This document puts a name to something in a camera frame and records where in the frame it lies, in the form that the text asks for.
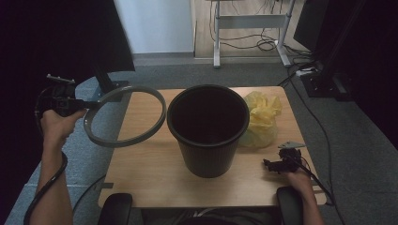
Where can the white power strip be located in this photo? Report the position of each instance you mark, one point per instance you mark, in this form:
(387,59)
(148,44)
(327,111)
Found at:
(305,72)

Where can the black stand with base plate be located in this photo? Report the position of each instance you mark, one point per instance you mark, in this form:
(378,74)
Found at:
(104,82)

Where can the grey metal bracket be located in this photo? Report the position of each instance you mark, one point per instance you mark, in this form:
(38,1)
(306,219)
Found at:
(316,190)
(104,186)

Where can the black chair armrest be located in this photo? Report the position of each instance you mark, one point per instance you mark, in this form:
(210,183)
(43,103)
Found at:
(287,206)
(115,209)

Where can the black curtain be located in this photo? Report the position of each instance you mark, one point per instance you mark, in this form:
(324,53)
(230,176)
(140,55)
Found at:
(25,37)

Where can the black monitor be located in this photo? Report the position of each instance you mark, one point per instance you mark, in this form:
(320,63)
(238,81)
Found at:
(309,25)

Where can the person's right hand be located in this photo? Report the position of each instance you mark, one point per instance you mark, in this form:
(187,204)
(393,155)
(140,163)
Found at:
(302,182)

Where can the black trash bin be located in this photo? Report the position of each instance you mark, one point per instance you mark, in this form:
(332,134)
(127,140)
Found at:
(208,156)

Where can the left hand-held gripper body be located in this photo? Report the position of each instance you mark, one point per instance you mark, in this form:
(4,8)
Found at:
(61,100)

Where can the person's left hand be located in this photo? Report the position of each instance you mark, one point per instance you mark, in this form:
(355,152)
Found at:
(58,128)

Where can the yellow garbage bag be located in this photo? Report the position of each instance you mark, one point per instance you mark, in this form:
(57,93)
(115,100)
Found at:
(263,122)

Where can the person's lap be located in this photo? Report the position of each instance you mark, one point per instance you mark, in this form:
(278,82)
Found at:
(237,218)

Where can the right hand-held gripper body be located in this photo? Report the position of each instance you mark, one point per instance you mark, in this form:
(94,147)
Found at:
(289,161)

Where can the white desk frame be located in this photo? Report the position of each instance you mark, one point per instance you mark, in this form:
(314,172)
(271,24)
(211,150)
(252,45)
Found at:
(250,22)

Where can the black stand base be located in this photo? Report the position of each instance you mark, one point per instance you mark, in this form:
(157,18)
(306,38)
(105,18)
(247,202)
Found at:
(325,86)

